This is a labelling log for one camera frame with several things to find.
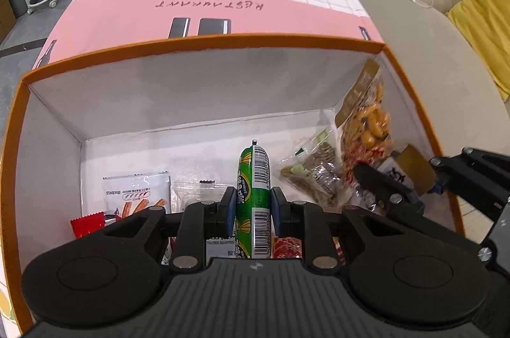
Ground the white box with orange rim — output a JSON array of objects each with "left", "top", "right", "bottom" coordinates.
[{"left": 0, "top": 32, "right": 467, "bottom": 336}]

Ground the grey spicy strip snack packet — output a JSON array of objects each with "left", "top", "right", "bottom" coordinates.
[{"left": 102, "top": 173, "right": 172, "bottom": 223}]

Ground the clear snack packet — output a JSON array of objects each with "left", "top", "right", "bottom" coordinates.
[{"left": 171, "top": 180, "right": 226, "bottom": 213}]

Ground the cardboard box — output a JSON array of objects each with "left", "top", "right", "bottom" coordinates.
[{"left": 0, "top": 0, "right": 17, "bottom": 41}]

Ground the white snack packet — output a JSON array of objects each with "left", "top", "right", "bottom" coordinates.
[{"left": 205, "top": 238, "right": 236, "bottom": 259}]

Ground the yellow nuts snack packet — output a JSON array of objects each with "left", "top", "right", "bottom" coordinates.
[{"left": 334, "top": 59, "right": 393, "bottom": 187}]

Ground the yellow cushion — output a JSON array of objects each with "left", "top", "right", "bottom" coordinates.
[{"left": 445, "top": 0, "right": 510, "bottom": 101}]

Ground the beige sofa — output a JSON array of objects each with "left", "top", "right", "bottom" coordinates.
[{"left": 311, "top": 0, "right": 510, "bottom": 243}]

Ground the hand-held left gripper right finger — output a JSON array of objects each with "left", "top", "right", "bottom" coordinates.
[{"left": 270, "top": 187, "right": 429, "bottom": 269}]

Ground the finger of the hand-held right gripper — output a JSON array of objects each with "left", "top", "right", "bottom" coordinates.
[
  {"left": 353, "top": 164, "right": 425, "bottom": 221},
  {"left": 429, "top": 149, "right": 510, "bottom": 221}
]

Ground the green sausage stick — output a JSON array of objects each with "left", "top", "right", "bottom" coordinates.
[{"left": 233, "top": 139, "right": 275, "bottom": 259}]

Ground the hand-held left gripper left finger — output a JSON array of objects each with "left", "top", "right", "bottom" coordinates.
[{"left": 77, "top": 187, "right": 237, "bottom": 269}]

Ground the red orange snack packet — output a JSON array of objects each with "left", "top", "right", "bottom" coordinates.
[{"left": 71, "top": 214, "right": 106, "bottom": 239}]

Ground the brown yellow snack packet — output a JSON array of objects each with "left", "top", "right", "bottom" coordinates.
[{"left": 378, "top": 147, "right": 437, "bottom": 199}]

